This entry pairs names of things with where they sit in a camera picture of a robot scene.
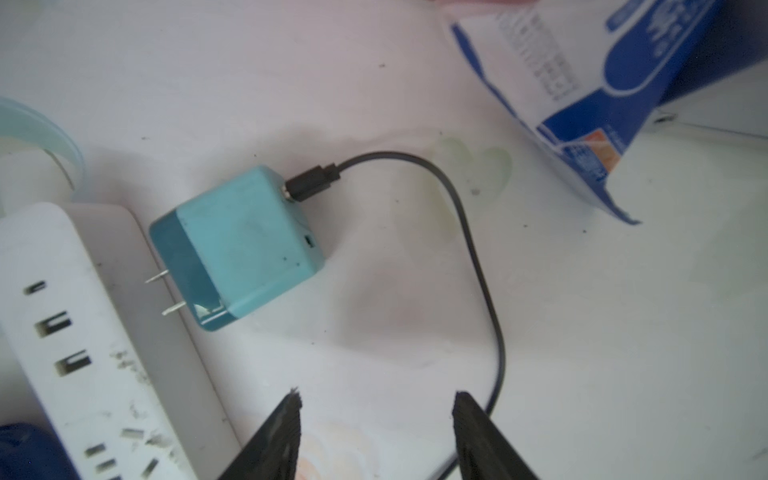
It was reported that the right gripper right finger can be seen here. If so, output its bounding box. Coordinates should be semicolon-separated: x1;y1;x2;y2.
452;391;539;480

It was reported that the blue electric shaver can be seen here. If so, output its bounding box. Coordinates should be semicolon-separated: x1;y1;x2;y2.
1;423;79;480

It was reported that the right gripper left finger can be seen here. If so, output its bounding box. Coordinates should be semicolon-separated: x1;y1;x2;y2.
219;388;302;480

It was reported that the white power strip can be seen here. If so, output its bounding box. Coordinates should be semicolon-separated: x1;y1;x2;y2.
1;202;241;479

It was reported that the black usb cable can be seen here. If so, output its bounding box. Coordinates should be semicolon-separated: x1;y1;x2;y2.
283;149;508;480

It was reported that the blue white packet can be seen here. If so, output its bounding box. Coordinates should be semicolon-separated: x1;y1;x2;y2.
438;1;721;222

